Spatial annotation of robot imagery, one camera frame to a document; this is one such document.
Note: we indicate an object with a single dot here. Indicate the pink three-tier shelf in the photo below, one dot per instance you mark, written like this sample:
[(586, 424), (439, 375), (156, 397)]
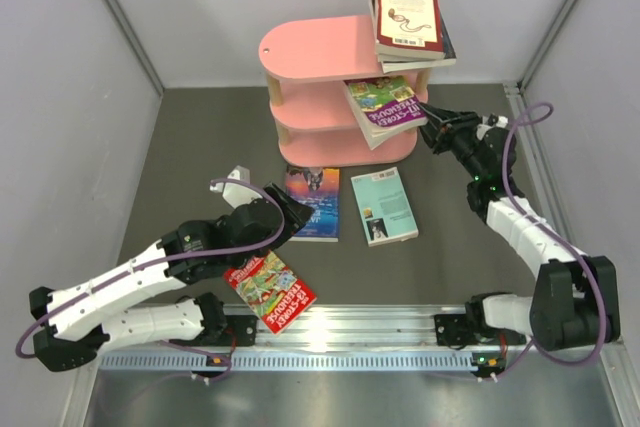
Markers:
[(305, 62)]

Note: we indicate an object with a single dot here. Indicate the teal back cover book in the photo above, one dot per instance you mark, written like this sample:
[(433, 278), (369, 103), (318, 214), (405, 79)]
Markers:
[(384, 207)]

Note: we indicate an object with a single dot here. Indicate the blue fantasy cover book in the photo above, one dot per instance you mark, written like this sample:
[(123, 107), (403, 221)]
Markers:
[(318, 188)]

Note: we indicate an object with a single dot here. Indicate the red 13-storey treehouse book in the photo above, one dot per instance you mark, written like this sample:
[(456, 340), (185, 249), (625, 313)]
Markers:
[(273, 292)]

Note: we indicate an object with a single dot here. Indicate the black back cover book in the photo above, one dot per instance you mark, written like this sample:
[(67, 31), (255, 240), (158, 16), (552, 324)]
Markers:
[(449, 50)]

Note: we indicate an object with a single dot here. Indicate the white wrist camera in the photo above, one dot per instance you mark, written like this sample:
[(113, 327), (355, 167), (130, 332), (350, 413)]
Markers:
[(239, 191), (489, 122)]

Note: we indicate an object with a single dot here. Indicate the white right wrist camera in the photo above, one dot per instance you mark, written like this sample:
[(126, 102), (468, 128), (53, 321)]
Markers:
[(489, 122)]

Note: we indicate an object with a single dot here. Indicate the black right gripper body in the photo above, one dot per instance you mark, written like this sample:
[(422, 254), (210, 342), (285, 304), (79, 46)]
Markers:
[(459, 135)]

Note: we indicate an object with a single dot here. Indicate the purple 117-storey treehouse book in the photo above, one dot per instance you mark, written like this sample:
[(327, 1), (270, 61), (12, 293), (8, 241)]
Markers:
[(385, 101)]

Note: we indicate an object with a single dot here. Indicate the orange cover book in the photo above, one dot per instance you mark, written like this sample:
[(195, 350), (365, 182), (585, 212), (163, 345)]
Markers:
[(375, 135)]

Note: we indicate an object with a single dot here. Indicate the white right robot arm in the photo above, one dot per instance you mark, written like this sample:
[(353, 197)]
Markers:
[(575, 301)]

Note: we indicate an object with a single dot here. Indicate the blue nineteen eighty-four book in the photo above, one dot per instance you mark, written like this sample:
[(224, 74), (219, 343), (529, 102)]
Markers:
[(401, 66)]

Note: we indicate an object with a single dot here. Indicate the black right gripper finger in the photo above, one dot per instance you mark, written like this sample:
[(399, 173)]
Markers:
[(432, 136), (438, 115)]

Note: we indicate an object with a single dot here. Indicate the red cream pocket-watch book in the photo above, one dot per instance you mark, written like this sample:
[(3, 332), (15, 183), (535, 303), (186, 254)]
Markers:
[(423, 43)]

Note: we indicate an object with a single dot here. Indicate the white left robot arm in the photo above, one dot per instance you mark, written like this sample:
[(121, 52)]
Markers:
[(75, 326)]

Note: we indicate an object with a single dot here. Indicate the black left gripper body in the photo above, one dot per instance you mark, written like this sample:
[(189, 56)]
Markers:
[(277, 245)]

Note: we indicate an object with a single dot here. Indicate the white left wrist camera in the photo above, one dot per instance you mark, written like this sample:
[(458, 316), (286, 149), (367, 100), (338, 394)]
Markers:
[(239, 191)]

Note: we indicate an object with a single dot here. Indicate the aluminium mounting rail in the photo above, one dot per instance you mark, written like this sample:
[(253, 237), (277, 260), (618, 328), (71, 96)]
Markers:
[(355, 338)]

